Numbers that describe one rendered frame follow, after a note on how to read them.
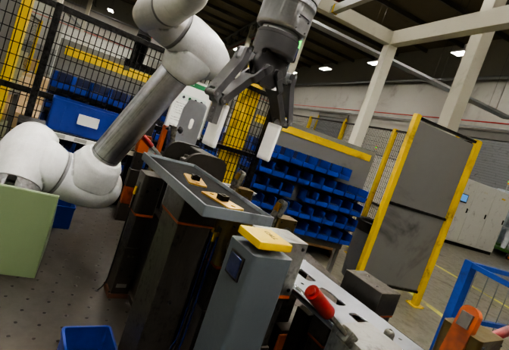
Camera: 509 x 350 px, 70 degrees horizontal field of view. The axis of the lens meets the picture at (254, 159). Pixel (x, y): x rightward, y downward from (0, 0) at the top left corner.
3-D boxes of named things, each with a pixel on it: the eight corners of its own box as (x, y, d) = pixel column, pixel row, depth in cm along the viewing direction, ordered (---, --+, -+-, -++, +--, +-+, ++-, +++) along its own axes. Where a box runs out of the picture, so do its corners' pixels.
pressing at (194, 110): (186, 171, 177) (207, 105, 174) (164, 167, 170) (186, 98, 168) (185, 171, 177) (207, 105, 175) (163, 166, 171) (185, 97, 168)
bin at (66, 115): (119, 146, 166) (127, 119, 165) (44, 126, 150) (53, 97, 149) (114, 139, 180) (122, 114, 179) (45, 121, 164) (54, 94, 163)
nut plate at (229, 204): (245, 210, 63) (247, 204, 63) (229, 210, 60) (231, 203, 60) (214, 194, 68) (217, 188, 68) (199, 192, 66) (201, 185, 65)
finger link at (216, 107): (227, 94, 56) (213, 88, 54) (217, 124, 57) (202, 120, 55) (221, 92, 57) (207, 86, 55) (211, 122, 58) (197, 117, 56)
